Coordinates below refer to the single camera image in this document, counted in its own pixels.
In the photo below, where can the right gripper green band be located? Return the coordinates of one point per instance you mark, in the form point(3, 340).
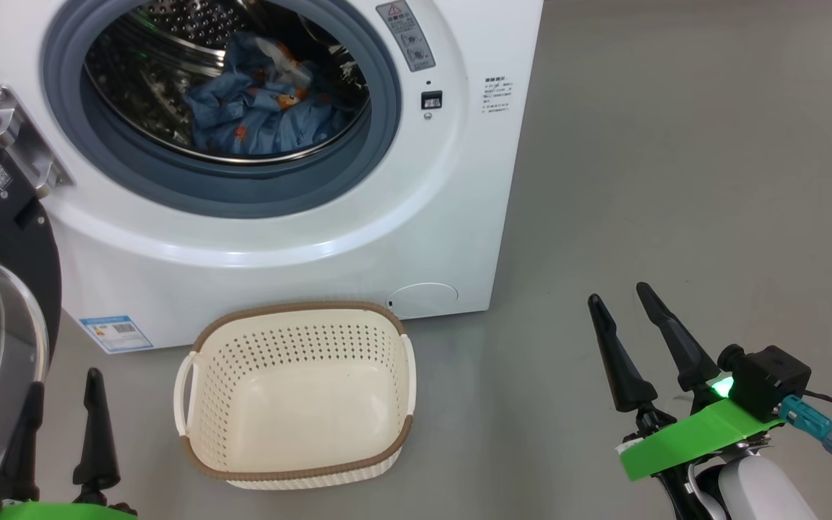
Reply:
point(698, 433)

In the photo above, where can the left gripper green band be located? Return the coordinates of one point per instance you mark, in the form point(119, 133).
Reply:
point(62, 513)

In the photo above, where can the black round glass washer door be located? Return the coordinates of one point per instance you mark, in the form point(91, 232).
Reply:
point(4, 238)

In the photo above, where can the blue bear-print garment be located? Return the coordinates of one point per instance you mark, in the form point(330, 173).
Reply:
point(257, 119)

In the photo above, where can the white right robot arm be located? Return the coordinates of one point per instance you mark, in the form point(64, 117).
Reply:
point(763, 491)

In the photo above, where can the cream perforated laundry basket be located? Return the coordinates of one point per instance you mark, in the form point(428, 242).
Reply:
point(300, 404)

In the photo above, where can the white front-load washing machine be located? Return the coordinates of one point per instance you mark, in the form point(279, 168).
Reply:
point(279, 274)

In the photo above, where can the grey rubber door gasket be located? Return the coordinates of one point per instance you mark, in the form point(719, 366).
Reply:
point(134, 180)

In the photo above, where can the metal door hinge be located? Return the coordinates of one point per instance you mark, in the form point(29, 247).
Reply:
point(22, 141)

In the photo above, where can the black door latch slot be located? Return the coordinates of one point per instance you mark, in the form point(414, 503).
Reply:
point(431, 100)

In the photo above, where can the blue energy label sticker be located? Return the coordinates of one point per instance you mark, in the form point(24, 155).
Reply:
point(115, 334)

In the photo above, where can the round white filter cover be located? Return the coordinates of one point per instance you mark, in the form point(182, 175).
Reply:
point(423, 300)

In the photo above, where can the small printed text label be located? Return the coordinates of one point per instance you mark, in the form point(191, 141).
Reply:
point(497, 94)

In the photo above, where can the steel perforated washer drum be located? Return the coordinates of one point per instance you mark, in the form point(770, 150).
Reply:
point(149, 87)

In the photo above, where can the grey warning label sticker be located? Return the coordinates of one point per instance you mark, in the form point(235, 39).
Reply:
point(405, 36)

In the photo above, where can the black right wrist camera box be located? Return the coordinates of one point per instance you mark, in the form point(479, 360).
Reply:
point(773, 379)

